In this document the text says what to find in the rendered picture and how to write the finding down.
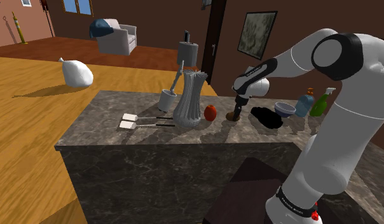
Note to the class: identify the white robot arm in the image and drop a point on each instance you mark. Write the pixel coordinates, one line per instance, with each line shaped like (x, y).
(340, 124)

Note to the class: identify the window with wooden frame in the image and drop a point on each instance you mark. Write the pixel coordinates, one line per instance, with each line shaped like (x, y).
(77, 6)

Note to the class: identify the red apple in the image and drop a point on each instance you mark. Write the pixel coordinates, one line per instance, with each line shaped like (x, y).
(210, 113)

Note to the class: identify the yellow striped post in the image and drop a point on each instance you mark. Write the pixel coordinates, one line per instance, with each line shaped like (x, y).
(19, 31)

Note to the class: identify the white cup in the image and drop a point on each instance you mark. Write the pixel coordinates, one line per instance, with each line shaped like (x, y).
(166, 100)

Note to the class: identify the blue-grey bowl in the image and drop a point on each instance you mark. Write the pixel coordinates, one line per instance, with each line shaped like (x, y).
(284, 109)

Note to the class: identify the green spray bottle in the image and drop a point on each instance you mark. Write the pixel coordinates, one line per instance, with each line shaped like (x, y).
(319, 107)

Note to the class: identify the grey dish brush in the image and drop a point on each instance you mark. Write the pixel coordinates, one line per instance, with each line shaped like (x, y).
(177, 77)

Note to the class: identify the brown round lump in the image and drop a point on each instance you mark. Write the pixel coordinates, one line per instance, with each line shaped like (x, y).
(229, 116)

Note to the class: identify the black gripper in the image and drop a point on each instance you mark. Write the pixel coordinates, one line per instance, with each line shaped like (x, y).
(240, 104)

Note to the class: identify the grey ribbed vase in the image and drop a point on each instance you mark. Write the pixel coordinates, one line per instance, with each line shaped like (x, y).
(189, 102)

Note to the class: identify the dark door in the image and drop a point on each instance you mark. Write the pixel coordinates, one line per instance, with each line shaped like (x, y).
(213, 40)

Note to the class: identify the grey paper towel holder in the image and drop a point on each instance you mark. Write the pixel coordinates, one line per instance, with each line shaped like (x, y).
(187, 54)

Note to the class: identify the white tied bag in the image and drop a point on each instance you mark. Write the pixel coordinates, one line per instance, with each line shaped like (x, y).
(77, 74)

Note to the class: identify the dark framed wall picture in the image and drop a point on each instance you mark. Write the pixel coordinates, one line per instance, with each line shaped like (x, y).
(257, 34)

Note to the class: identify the black lumpy object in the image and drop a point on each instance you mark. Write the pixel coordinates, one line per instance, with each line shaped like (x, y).
(268, 118)

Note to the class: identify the blue bottle with orange cap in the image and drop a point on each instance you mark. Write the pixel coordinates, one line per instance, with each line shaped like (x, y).
(304, 105)

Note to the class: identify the grey armchair with blue cushion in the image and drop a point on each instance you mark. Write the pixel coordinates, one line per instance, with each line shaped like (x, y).
(117, 38)

